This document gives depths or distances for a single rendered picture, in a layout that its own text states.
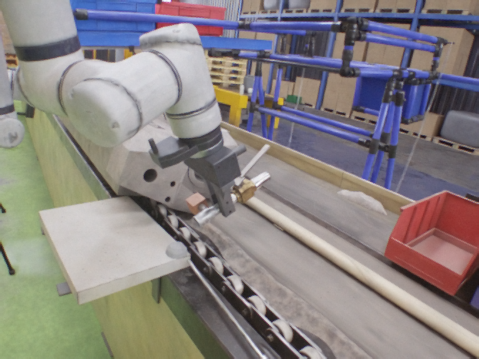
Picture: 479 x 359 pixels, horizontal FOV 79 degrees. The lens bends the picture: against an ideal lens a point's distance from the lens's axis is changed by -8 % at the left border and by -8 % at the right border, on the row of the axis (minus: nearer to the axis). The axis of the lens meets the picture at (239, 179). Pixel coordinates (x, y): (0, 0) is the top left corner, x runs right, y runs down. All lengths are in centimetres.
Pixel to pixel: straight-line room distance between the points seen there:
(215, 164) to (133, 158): 25
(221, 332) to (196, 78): 39
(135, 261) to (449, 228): 90
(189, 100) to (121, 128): 14
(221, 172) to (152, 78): 19
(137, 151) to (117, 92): 33
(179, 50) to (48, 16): 17
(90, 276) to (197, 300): 19
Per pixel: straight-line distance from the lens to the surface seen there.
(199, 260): 65
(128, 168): 71
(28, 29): 49
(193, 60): 47
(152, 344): 83
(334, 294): 69
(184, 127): 50
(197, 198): 66
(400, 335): 67
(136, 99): 39
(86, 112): 40
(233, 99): 583
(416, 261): 81
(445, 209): 111
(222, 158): 51
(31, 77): 51
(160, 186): 75
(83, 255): 64
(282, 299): 65
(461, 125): 946
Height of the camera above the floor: 116
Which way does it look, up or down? 21 degrees down
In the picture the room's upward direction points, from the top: 9 degrees clockwise
